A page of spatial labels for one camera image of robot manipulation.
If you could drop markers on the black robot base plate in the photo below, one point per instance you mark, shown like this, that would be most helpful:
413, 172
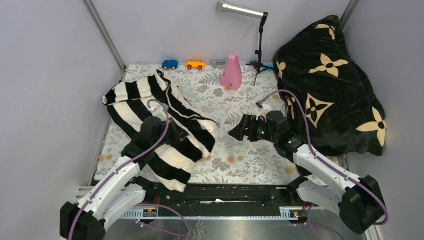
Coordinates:
224, 201

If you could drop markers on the floral patterned table cloth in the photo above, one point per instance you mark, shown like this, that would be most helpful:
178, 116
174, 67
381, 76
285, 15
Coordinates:
232, 161

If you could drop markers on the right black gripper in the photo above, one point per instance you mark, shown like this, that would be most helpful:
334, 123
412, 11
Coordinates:
248, 121

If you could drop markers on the orange toy car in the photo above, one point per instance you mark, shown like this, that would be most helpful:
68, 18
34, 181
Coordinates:
195, 65

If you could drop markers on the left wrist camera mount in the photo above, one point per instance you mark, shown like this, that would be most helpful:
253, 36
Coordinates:
161, 112

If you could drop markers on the black floral patterned blanket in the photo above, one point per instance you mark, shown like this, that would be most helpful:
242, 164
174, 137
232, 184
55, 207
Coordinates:
330, 99

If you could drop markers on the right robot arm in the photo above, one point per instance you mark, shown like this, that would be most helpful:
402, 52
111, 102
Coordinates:
358, 201

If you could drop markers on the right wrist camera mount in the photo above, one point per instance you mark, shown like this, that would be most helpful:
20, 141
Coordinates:
264, 109

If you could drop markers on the blue toy car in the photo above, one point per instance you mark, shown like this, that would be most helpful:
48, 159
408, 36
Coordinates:
170, 64

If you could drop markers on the pink metronome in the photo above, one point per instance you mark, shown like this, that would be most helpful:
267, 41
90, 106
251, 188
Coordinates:
232, 76

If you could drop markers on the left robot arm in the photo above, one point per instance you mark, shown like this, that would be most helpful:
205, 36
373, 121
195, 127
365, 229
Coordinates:
90, 217

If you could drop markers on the black white striped pillow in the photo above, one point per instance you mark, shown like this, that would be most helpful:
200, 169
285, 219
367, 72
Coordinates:
130, 103

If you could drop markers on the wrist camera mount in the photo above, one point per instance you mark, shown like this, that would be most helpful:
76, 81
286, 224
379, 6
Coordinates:
264, 109
161, 112

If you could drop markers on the silver flashlight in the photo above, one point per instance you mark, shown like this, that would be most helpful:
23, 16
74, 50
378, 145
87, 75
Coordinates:
226, 7

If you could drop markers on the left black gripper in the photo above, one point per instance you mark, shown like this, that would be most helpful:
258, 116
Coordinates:
178, 132

